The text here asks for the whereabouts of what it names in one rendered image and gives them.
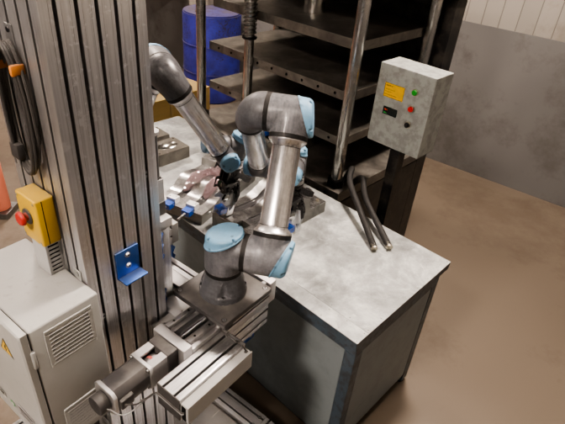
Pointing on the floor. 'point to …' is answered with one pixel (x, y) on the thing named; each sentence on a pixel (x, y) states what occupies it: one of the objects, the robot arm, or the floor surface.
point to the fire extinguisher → (6, 200)
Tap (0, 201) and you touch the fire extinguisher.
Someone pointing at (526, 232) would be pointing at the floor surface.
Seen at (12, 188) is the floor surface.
